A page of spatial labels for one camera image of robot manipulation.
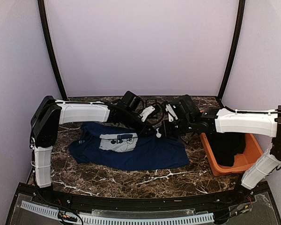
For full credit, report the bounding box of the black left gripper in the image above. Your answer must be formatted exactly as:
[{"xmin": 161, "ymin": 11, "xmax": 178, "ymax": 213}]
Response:
[{"xmin": 122, "ymin": 110, "xmax": 156, "ymax": 136}]

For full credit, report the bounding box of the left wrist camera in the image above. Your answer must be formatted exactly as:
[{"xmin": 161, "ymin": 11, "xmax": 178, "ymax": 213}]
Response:
[{"xmin": 139, "ymin": 103, "xmax": 164, "ymax": 125}]

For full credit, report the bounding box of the left black frame post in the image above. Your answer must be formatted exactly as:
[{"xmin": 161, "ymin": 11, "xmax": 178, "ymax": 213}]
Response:
[{"xmin": 37, "ymin": 0, "xmax": 68, "ymax": 100}]

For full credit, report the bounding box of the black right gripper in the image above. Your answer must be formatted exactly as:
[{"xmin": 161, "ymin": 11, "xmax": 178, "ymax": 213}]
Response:
[{"xmin": 158, "ymin": 117, "xmax": 194, "ymax": 138}]

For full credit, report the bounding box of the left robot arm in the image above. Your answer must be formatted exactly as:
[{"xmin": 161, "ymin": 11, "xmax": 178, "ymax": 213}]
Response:
[{"xmin": 30, "ymin": 91, "xmax": 157, "ymax": 204}]

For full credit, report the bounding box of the white slotted cable duct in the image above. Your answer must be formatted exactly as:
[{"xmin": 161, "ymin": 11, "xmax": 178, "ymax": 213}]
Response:
[{"xmin": 20, "ymin": 201, "xmax": 214, "ymax": 225}]

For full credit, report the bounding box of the orange plastic basket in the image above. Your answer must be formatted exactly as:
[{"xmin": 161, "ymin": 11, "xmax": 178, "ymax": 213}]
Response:
[{"xmin": 200, "ymin": 133, "xmax": 263, "ymax": 176}]

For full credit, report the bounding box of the black brooch box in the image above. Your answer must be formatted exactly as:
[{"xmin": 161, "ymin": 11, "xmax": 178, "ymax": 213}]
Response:
[{"xmin": 145, "ymin": 98, "xmax": 157, "ymax": 107}]

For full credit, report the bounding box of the right black frame post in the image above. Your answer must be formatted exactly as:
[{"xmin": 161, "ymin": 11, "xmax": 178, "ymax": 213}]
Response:
[{"xmin": 216, "ymin": 0, "xmax": 246, "ymax": 103}]

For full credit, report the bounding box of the blue printed t-shirt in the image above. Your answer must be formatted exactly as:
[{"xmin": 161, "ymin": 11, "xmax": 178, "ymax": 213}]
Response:
[{"xmin": 69, "ymin": 122, "xmax": 190, "ymax": 171}]

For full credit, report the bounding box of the black frame post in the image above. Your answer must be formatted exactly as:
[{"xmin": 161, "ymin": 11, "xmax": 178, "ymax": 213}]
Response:
[
  {"xmin": 37, "ymin": 0, "xmax": 68, "ymax": 100},
  {"xmin": 216, "ymin": 0, "xmax": 246, "ymax": 103}
]

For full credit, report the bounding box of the round gold white brooch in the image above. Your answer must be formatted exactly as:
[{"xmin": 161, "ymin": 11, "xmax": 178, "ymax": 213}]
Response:
[{"xmin": 155, "ymin": 128, "xmax": 162, "ymax": 138}]

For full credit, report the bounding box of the black garment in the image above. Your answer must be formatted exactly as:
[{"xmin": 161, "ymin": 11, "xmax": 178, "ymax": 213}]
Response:
[{"xmin": 207, "ymin": 133, "xmax": 246, "ymax": 167}]

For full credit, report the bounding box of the black front rail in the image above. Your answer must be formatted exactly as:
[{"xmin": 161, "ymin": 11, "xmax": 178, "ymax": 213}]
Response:
[{"xmin": 18, "ymin": 182, "xmax": 258, "ymax": 214}]

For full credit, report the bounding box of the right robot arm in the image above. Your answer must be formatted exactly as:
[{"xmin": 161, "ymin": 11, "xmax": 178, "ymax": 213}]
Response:
[{"xmin": 156, "ymin": 95, "xmax": 281, "ymax": 203}]

